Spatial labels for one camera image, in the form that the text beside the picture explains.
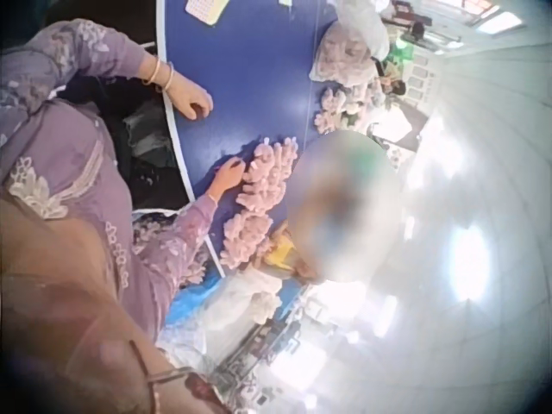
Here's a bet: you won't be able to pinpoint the blue plastic bag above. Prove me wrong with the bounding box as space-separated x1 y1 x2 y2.
166 275 225 329

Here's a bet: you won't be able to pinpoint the white dotted paper sheet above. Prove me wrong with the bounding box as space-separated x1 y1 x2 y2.
184 0 230 26

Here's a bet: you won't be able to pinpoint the small cluster of pink plush pieces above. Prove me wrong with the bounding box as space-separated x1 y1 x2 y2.
313 85 387 135

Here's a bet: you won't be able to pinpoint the clear bag of pink pieces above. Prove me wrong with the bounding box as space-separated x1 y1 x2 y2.
308 0 392 86

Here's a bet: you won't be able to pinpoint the person's legs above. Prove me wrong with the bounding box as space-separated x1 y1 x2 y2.
64 75 191 212

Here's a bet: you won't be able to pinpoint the person's right hand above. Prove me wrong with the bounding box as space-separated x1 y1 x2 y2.
210 157 248 198

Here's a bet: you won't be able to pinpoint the person's left hand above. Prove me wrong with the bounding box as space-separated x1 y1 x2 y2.
166 79 215 121

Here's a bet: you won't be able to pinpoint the white plastic bag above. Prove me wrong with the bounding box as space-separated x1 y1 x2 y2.
202 271 294 367

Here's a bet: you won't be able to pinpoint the gold bangle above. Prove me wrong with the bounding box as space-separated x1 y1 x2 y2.
154 62 175 92
141 58 162 85

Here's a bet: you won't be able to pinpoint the heap of pink plush pieces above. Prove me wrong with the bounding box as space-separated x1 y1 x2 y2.
219 136 301 267

